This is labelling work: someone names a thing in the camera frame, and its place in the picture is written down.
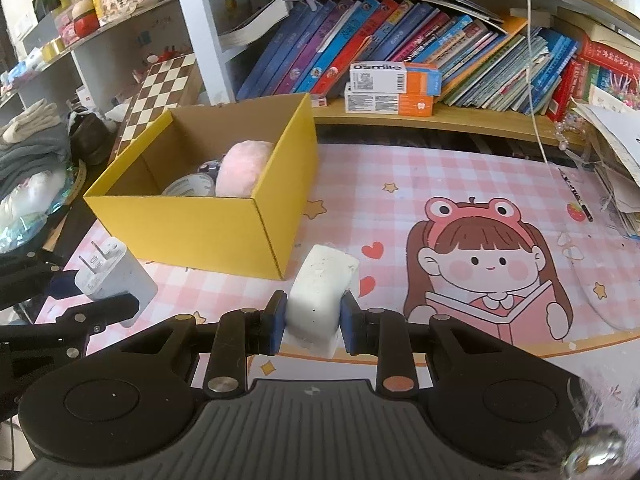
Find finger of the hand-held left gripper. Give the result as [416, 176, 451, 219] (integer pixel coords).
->
[0, 251, 68, 311]
[0, 294, 141, 386]

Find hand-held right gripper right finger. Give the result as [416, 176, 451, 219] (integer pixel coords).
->
[341, 292, 506, 395]

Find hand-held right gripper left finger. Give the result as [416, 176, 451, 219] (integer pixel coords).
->
[121, 291, 288, 401]

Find white charger plug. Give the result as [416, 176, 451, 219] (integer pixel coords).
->
[75, 236, 158, 328]

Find white foam block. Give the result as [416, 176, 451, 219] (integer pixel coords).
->
[280, 244, 361, 360]

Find yellow cardboard box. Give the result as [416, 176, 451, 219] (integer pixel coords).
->
[82, 92, 320, 281]

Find clear tape roll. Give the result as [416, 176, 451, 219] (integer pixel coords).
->
[161, 172, 217, 197]

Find pink plush heart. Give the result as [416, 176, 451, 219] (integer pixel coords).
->
[215, 140, 275, 198]

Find iridescent plastic bag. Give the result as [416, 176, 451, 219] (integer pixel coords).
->
[0, 170, 76, 253]

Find grey folded cloth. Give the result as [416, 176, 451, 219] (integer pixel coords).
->
[0, 132, 71, 181]

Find beige knit gloves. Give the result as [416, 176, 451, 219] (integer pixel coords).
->
[0, 100, 61, 146]

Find pink checked desk mat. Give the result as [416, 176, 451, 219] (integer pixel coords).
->
[37, 142, 640, 411]

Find orange white carton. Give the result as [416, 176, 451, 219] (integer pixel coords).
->
[344, 82, 435, 117]
[348, 61, 442, 97]

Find brown white chessboard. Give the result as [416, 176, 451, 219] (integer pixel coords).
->
[107, 52, 198, 163]

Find red apple ornament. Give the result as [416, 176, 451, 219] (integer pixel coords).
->
[71, 0, 101, 38]

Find black marker pen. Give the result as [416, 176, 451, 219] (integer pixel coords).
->
[556, 167, 595, 223]

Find row of books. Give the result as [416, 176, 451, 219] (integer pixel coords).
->
[235, 0, 626, 123]

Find white wooden bookshelf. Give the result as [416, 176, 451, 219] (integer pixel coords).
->
[170, 0, 640, 156]

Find thick paperback book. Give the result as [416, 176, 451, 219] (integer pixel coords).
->
[218, 0, 291, 50]

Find pile of papers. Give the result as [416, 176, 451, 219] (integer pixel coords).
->
[570, 85, 640, 241]

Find white cable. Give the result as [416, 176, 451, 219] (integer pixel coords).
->
[517, 0, 563, 171]

